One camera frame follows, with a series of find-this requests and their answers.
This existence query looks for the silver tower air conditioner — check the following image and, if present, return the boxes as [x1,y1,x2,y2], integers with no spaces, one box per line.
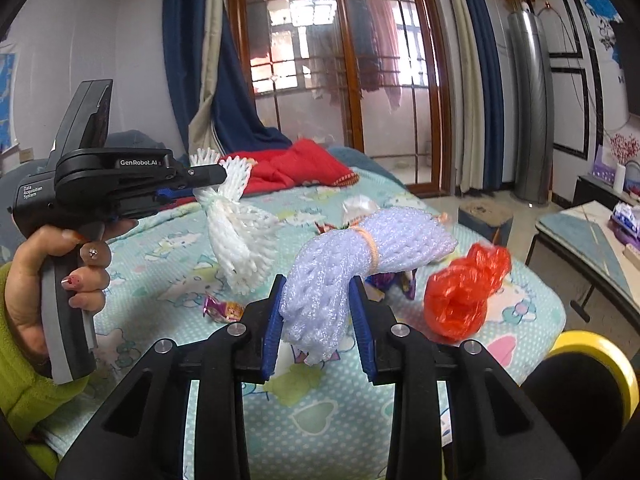
[508,10,554,206]

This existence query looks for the red blanket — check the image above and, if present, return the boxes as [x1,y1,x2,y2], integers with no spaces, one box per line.
[221,139,359,196]

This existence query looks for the left hand painted nails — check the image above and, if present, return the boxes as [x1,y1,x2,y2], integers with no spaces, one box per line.
[3,218,139,361]

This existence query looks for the yellow rim trash bin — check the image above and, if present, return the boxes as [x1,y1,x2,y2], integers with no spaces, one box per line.
[522,330,639,478]

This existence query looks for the green left sleeve forearm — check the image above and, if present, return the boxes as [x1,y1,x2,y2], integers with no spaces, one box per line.
[0,261,91,478]

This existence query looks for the purple box on cabinet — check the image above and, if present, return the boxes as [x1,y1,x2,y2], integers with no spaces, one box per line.
[591,145,617,185]

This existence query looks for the purple snack wrapper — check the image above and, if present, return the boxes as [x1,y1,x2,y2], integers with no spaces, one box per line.
[366,269,416,300]

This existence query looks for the white foam fruit net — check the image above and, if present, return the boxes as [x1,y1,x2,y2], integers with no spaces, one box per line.
[190,148,280,296]

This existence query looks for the blue beige curtain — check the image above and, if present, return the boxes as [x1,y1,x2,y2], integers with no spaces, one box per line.
[162,0,291,155]
[450,0,504,193]

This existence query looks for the white vase red blossoms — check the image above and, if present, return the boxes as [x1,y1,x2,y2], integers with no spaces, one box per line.
[608,133,639,193]

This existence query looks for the purple tissue pack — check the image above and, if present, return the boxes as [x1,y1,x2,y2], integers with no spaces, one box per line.
[608,202,640,250]

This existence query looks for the wooden glass sliding door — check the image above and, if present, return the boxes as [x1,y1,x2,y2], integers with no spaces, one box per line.
[229,0,452,196]

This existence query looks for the lavender foam net bundle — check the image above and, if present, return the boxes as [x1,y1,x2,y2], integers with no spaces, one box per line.
[279,207,458,366]

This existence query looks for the white crumpled plastic bag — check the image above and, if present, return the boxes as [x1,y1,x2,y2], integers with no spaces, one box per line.
[342,194,380,226]

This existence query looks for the small purple candy wrapper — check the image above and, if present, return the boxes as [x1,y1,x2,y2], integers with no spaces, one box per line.
[203,295,244,323]

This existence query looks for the black tv cabinet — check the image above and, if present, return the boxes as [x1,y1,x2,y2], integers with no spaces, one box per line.
[573,174,627,210]

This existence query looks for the blue beige curtain right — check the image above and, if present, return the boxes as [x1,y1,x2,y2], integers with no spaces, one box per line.
[450,0,504,193]

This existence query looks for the blue square stool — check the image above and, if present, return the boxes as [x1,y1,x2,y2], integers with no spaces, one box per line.
[458,198,513,247]

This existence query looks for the blue beige curtain left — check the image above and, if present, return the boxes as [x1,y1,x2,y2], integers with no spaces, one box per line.
[162,0,291,155]

